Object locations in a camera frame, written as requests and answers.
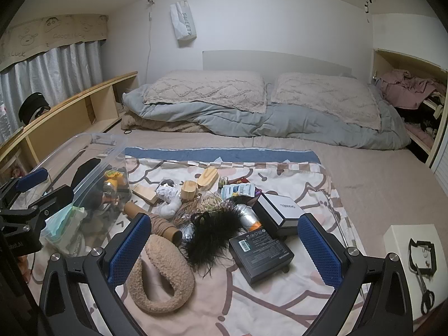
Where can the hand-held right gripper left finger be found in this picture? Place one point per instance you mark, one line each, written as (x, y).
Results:
(129, 248)

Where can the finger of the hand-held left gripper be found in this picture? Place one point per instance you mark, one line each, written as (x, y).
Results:
(52, 199)
(35, 177)

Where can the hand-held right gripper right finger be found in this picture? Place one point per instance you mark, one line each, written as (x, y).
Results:
(320, 252)

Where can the clear plastic storage bin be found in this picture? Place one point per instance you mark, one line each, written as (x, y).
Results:
(105, 139)

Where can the black feather trim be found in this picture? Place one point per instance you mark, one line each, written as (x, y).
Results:
(213, 234)

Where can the green white tissue packet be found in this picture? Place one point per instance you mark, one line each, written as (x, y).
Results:
(64, 227)

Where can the white cotton ball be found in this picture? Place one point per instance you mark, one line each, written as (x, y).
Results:
(171, 209)

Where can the rectangular wooden block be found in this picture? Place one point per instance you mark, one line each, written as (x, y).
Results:
(145, 192)

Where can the black and white box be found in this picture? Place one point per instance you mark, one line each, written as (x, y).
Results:
(280, 210)

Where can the black flat box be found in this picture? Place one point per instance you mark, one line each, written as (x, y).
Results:
(260, 255)

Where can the silver foil pouch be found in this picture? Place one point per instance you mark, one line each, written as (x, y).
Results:
(187, 232)

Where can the yellow toy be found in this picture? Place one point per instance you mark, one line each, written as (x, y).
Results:
(115, 182)

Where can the bag of white stuffing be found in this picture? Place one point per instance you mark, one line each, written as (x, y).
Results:
(167, 193)

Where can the cartoon printed blanket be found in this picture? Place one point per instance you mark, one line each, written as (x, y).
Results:
(280, 308)

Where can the black cap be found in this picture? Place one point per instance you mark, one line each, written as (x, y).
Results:
(33, 106)

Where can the white cardboard box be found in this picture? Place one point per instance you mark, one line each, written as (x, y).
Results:
(395, 252)

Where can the black trinket in clear bag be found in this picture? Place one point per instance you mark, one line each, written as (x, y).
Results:
(167, 183)

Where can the wooden bedside shelf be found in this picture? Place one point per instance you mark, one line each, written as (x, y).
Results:
(70, 110)

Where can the silver bottle orange cap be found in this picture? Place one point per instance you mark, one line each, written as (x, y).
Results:
(246, 217)

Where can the oval wooden piece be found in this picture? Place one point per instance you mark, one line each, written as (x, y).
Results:
(208, 178)
(189, 188)

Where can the blue and white packet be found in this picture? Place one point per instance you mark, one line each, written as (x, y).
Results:
(236, 190)

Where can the grey curtain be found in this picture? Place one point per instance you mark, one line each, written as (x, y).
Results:
(52, 73)

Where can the red packet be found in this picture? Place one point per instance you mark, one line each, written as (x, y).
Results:
(241, 181)

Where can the black scissors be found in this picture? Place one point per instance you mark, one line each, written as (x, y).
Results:
(426, 290)

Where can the small glass jar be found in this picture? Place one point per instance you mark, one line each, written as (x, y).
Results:
(223, 181)

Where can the beige fleece blanket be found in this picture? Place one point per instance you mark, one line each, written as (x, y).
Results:
(157, 124)

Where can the beige printed valance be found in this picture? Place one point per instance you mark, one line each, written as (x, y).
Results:
(52, 31)

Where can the white louvre door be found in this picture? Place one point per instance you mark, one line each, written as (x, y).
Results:
(441, 168)

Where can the grey duvet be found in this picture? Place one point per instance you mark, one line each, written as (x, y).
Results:
(245, 122)

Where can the beige textured pillow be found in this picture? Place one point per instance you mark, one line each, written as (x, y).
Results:
(206, 89)
(325, 98)

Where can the dark clothes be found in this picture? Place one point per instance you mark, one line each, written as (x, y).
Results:
(420, 120)

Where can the pink clothes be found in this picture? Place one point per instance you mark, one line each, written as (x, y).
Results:
(406, 87)

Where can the white headboard panel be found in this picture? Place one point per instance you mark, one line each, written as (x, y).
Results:
(273, 59)

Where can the white paper bag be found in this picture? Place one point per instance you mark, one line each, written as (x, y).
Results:
(182, 21)

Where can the black plastic bracket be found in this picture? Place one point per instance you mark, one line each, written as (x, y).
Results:
(412, 252)

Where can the wooden wall niche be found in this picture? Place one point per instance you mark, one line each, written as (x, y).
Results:
(379, 59)

